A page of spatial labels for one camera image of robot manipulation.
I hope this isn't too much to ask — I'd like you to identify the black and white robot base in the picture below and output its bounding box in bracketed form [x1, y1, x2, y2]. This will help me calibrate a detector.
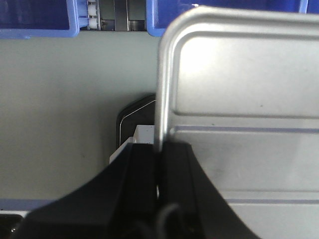
[109, 94, 156, 164]

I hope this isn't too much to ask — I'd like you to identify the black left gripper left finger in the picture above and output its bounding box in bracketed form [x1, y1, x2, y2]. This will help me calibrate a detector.
[14, 144, 157, 239]

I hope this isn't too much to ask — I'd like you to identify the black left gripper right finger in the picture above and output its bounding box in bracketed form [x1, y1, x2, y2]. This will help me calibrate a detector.
[159, 142, 258, 239]

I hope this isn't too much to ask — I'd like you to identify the silver metal tray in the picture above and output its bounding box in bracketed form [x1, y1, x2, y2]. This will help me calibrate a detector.
[154, 6, 319, 239]

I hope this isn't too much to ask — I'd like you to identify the blue bin below left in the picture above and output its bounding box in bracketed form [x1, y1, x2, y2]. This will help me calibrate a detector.
[0, 0, 80, 39]

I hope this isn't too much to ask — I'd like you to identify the blue bin below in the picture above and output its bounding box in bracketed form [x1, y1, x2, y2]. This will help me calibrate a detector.
[0, 0, 80, 39]
[146, 0, 319, 37]

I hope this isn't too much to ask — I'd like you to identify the blue bin below centre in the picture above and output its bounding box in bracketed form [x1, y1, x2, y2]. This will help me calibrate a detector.
[146, 0, 319, 37]

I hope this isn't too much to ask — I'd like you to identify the left white roller track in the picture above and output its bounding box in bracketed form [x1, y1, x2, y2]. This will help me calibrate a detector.
[77, 0, 101, 30]

